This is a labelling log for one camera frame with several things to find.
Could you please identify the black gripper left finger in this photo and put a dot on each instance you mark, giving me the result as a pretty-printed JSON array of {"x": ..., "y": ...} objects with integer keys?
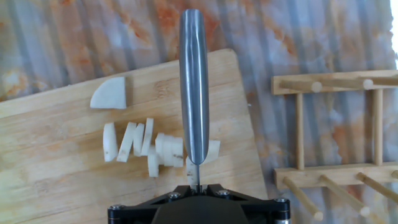
[{"x": 130, "y": 214}]

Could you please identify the long white radish piece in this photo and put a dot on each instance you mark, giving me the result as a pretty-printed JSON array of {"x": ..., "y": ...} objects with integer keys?
[{"x": 213, "y": 149}]

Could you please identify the steel cleaver knife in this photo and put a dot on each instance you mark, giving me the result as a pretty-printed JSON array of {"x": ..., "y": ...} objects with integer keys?
[{"x": 194, "y": 93}]

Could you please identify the marble pattern table mat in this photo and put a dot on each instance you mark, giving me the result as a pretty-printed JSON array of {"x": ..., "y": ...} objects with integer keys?
[{"x": 311, "y": 31}]

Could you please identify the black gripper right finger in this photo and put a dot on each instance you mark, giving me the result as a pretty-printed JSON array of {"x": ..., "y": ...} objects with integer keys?
[{"x": 267, "y": 213}]

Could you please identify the wooden cutting board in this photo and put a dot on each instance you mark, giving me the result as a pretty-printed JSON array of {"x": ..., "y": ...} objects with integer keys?
[{"x": 62, "y": 186}]

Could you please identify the wooden peg knife rack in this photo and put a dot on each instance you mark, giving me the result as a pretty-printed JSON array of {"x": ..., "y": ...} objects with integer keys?
[{"x": 300, "y": 130}]

